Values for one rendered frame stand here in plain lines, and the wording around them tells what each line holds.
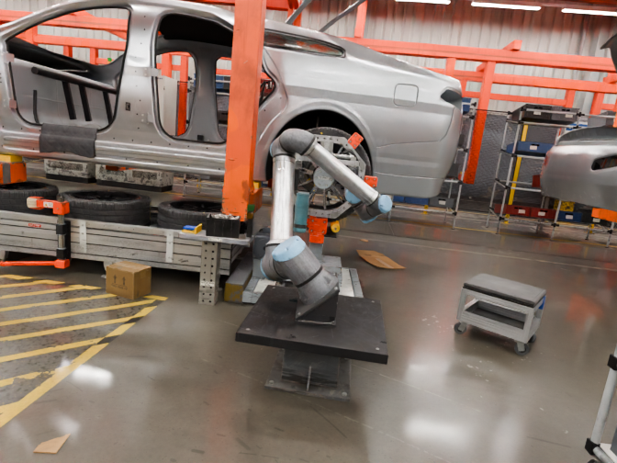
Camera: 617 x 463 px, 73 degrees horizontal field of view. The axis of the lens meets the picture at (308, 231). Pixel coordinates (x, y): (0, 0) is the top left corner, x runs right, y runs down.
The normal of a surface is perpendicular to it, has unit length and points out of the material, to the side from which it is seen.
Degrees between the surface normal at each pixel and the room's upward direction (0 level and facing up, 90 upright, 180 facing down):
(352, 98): 90
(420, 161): 90
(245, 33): 90
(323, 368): 90
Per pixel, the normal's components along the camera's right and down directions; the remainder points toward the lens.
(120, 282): -0.34, 0.15
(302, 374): -0.11, 0.19
